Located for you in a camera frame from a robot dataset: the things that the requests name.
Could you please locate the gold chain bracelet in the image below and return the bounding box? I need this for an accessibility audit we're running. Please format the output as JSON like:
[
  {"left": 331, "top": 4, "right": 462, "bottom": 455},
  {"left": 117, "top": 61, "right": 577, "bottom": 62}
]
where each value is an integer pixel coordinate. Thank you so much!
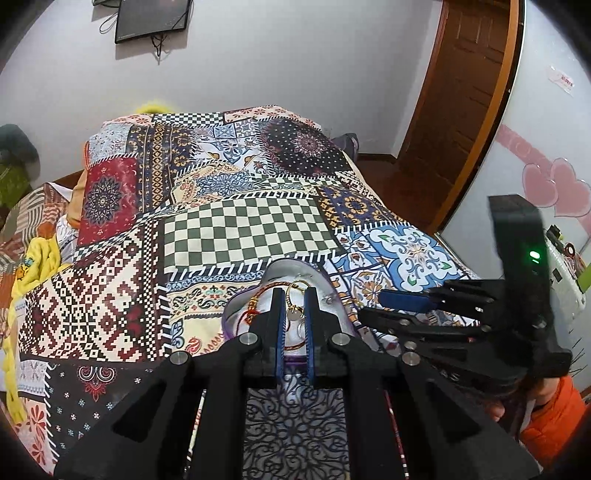
[{"left": 284, "top": 281, "right": 313, "bottom": 324}]

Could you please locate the purple heart-shaped jewelry tin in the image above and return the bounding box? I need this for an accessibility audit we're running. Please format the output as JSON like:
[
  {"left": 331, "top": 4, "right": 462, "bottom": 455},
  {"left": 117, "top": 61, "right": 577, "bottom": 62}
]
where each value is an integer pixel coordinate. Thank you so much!
[{"left": 221, "top": 258, "right": 356, "bottom": 365}]

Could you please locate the red beaded bracelet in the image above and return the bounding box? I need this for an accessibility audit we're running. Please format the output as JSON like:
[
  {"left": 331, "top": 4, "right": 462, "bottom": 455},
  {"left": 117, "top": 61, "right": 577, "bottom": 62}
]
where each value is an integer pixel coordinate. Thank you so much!
[{"left": 239, "top": 280, "right": 309, "bottom": 351}]

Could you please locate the orange sleeve forearm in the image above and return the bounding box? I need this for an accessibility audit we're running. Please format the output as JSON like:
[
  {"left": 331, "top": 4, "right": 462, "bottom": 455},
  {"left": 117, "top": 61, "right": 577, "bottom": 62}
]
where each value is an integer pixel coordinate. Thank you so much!
[{"left": 520, "top": 376, "right": 589, "bottom": 468}]

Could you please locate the dark bag on floor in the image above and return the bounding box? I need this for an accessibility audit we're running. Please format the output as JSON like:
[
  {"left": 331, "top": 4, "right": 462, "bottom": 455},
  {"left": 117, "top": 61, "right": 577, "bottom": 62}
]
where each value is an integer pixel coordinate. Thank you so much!
[{"left": 331, "top": 133, "right": 360, "bottom": 163}]

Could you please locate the white sliding door with hearts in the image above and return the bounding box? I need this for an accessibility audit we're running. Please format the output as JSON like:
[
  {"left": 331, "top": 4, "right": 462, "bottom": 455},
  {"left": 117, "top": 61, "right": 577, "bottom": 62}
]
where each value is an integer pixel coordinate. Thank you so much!
[{"left": 438, "top": 0, "right": 591, "bottom": 393}]

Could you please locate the patchwork patterned bedspread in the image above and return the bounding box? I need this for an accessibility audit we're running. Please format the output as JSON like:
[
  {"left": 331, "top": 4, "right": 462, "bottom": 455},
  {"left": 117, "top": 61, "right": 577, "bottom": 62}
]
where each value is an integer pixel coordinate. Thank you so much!
[{"left": 1, "top": 106, "right": 470, "bottom": 479}]

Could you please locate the brown wooden door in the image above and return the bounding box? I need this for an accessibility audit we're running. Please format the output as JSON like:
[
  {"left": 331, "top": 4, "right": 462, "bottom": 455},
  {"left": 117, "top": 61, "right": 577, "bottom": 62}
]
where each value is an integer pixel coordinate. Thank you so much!
[{"left": 392, "top": 1, "right": 520, "bottom": 233}]

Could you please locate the striped crumpled blanket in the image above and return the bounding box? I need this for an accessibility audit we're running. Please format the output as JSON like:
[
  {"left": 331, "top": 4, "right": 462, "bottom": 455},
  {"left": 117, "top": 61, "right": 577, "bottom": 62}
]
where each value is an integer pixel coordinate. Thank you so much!
[{"left": 1, "top": 183, "right": 69, "bottom": 274}]

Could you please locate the green cloth covered stand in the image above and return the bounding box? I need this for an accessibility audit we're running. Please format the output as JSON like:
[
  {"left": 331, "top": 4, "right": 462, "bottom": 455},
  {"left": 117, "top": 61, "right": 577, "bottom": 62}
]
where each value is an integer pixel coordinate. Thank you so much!
[{"left": 0, "top": 162, "right": 32, "bottom": 209}]

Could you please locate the yellow round object behind bed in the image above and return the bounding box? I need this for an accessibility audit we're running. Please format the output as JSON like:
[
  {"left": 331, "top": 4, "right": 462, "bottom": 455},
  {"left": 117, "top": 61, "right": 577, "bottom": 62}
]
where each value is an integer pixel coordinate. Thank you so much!
[{"left": 134, "top": 102, "right": 175, "bottom": 114}]

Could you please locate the small wall monitor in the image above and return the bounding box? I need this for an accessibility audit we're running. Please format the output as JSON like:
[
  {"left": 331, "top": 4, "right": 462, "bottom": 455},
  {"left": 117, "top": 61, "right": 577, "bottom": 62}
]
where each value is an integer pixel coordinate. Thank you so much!
[{"left": 114, "top": 0, "right": 191, "bottom": 44}]

